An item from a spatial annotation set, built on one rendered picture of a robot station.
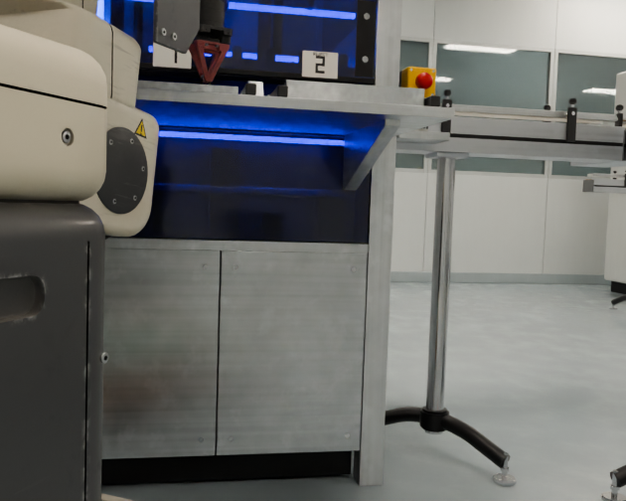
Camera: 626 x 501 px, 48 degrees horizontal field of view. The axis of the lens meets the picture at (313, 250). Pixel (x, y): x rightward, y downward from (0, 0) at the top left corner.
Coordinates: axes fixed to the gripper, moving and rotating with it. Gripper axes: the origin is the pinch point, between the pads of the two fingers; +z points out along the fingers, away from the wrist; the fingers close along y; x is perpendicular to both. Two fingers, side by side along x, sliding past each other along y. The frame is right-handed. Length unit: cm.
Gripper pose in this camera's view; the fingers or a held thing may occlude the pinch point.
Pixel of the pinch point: (207, 78)
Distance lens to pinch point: 145.1
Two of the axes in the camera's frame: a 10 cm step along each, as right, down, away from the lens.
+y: -4.3, -1.1, 9.0
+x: -9.0, -0.2, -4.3
